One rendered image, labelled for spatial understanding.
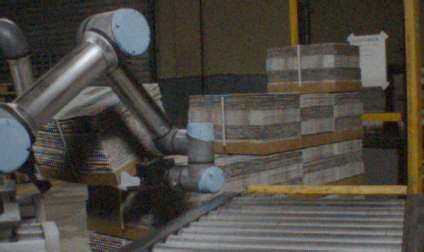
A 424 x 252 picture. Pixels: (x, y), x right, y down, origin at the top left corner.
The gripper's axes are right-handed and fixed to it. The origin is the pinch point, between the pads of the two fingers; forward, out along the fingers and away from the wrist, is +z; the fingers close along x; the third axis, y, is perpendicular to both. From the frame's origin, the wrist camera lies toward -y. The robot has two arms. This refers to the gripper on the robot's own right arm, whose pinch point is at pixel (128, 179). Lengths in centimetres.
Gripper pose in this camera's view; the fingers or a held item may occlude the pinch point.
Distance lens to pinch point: 194.2
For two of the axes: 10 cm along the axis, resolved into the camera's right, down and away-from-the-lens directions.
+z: -7.8, -0.1, 6.3
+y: -2.3, -9.2, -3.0
